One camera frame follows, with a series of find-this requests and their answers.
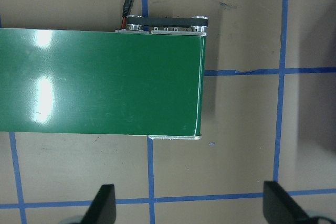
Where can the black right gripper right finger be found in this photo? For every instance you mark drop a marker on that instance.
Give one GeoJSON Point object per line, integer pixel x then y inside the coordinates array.
{"type": "Point", "coordinates": [279, 207]}

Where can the green conveyor belt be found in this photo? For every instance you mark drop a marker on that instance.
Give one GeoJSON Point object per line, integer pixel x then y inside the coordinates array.
{"type": "Point", "coordinates": [145, 79]}

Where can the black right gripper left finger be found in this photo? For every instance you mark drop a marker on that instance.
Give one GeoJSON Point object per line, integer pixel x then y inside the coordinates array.
{"type": "Point", "coordinates": [103, 207]}

